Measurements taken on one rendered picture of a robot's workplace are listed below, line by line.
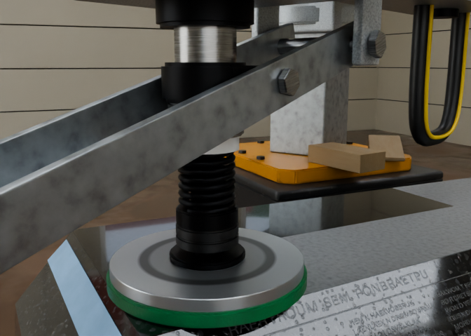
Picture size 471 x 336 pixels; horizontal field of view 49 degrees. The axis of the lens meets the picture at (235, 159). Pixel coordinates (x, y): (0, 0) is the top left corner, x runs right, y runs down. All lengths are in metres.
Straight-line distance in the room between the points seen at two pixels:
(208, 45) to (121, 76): 6.25
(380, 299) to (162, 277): 0.24
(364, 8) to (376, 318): 0.35
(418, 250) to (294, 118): 0.97
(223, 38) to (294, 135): 1.12
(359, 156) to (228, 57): 0.89
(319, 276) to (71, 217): 0.32
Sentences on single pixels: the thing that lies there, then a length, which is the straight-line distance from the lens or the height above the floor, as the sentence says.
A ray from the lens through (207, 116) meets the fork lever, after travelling 0.46.
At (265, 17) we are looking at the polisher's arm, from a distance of 0.73.
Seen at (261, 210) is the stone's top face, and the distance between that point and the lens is 0.84.
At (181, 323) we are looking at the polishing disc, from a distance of 0.49.
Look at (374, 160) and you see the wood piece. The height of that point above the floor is 0.81.
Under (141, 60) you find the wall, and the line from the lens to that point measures 6.81.
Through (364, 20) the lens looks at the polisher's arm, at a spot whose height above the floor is 1.11.
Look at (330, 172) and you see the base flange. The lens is 1.46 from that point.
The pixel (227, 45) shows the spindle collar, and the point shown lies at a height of 1.08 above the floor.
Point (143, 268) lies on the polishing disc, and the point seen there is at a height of 0.85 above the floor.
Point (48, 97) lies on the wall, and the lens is 6.63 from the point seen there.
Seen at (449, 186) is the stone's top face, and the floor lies 0.83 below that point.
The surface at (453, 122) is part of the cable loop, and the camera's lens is 1.18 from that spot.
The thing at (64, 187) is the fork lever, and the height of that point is 0.98.
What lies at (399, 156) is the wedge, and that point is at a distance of 1.59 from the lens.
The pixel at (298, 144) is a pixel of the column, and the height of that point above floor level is 0.81.
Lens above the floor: 1.06
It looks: 11 degrees down
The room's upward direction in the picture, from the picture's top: straight up
